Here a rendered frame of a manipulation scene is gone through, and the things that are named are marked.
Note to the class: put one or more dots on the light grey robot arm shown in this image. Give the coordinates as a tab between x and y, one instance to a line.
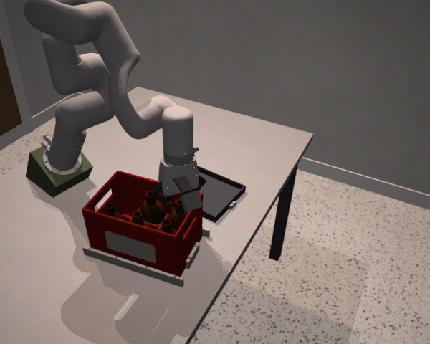
68	23

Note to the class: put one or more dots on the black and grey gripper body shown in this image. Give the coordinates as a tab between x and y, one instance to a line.
168	172

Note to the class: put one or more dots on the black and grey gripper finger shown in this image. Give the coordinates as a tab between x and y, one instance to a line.
167	199
202	181

